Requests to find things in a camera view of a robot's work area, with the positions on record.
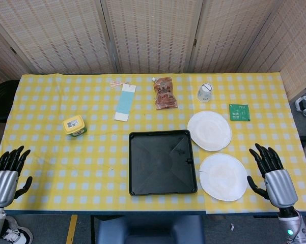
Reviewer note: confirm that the white paper scrap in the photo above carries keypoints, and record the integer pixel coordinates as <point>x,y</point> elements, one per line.
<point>232,226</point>

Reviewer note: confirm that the black square plastic tray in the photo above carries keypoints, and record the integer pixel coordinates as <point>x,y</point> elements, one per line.
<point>160,162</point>

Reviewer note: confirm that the yellow white checked tablecloth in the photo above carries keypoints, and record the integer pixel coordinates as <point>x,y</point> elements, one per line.
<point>91,157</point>

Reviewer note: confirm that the green square sachet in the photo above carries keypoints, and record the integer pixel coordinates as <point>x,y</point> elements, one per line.
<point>239,113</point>

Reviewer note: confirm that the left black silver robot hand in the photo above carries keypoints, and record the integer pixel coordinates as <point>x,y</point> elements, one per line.
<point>2,183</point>

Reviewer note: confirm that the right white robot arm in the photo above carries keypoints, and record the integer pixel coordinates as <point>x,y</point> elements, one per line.
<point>291,223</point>

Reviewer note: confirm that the clear plastic cup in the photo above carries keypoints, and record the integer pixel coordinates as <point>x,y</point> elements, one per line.
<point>205,94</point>

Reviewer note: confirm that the black round stool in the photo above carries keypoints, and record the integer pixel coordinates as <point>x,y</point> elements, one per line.
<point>2,101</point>

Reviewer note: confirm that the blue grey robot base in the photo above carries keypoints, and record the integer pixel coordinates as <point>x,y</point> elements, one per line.
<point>150,231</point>

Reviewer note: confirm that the woven folding screen panel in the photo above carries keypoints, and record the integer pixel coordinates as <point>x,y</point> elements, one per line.
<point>229,35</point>
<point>0,66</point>
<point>152,35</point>
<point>58,35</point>
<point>295,45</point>

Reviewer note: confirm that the blue white tasselled bookmark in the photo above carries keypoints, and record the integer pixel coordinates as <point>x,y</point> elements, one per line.
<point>124,103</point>

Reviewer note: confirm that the white black sneaker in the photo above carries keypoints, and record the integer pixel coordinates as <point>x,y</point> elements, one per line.
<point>17,232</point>

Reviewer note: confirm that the yellow lidded green tub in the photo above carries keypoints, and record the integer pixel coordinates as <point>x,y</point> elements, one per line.
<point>73,125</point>

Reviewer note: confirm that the white paper plate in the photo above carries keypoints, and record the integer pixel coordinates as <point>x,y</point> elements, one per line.
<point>222,178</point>
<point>209,130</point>

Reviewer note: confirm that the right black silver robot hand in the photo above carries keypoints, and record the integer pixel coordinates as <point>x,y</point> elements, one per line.
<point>280,185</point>

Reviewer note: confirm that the brown sauce pouch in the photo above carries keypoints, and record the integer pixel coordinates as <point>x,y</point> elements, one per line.
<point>165,95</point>

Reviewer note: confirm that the white power adapter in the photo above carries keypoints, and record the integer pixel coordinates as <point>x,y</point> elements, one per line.
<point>301,104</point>

